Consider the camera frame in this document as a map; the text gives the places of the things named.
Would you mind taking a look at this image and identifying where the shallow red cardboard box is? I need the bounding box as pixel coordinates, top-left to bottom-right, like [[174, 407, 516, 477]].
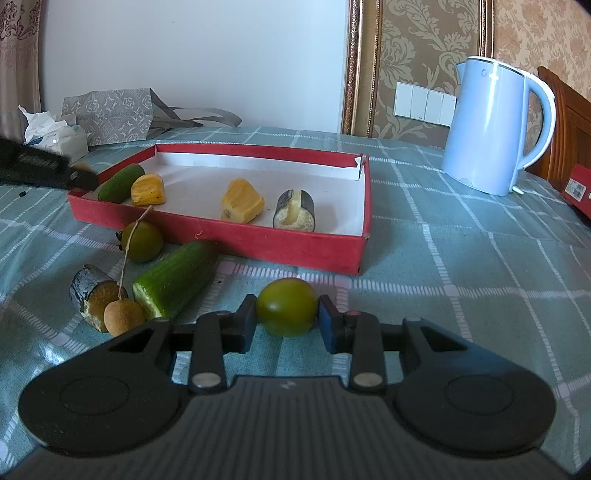
[[67, 143, 371, 277]]

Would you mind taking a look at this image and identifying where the brown wooden chair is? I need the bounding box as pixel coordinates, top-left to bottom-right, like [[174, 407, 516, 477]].
[[524, 66, 591, 204]]

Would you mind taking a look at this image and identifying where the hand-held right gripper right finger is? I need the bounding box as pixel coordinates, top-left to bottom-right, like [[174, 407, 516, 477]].
[[318, 294, 499, 395]]

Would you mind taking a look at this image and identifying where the white wall switch panel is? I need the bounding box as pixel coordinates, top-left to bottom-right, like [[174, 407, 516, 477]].
[[394, 82, 458, 126]]

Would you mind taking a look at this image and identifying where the green tomato with calyx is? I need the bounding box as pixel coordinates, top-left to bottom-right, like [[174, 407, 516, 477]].
[[115, 220, 164, 263]]

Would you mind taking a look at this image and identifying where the small red carton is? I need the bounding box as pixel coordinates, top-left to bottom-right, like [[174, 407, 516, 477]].
[[563, 164, 591, 206]]

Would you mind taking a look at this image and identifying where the grey patterned paper bag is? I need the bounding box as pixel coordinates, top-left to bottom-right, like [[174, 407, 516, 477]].
[[61, 88, 242, 147]]

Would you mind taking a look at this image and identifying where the white tissue pack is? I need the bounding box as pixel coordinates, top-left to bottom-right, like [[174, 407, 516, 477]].
[[17, 105, 89, 158]]

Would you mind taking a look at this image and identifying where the green cucumber piece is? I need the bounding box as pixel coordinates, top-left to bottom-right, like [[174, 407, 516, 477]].
[[97, 164, 146, 203], [132, 240, 220, 320]]

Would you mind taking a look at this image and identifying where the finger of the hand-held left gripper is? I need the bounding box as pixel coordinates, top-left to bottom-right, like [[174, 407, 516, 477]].
[[69, 168, 100, 191]]

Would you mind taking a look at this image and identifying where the gold wall moulding frame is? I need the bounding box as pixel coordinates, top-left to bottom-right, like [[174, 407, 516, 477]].
[[341, 0, 496, 139]]

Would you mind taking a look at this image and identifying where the beige patterned curtain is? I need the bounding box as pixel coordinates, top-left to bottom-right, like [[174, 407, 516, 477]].
[[0, 0, 44, 139]]

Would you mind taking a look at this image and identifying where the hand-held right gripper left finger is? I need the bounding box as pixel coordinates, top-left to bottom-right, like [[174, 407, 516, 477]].
[[78, 294, 258, 394]]

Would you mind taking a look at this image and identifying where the light blue electric kettle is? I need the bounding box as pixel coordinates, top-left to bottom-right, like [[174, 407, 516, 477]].
[[442, 56, 556, 197]]

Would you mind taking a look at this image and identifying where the brown longan with twig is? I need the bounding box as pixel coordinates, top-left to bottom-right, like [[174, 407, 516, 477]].
[[104, 205, 153, 337]]

